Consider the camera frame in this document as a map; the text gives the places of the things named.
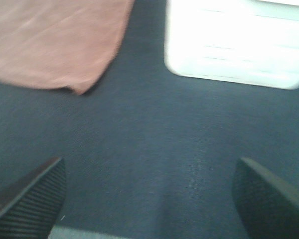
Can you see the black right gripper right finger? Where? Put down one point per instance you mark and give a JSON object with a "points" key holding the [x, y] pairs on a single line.
{"points": [[268, 205]]}

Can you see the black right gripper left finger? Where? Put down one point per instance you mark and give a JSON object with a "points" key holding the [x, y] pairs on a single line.
{"points": [[30, 206]]}

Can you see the black table cloth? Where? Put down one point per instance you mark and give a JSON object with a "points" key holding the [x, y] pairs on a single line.
{"points": [[149, 154]]}

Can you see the white storage bin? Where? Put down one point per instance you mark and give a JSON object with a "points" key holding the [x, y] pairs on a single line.
{"points": [[253, 42]]}

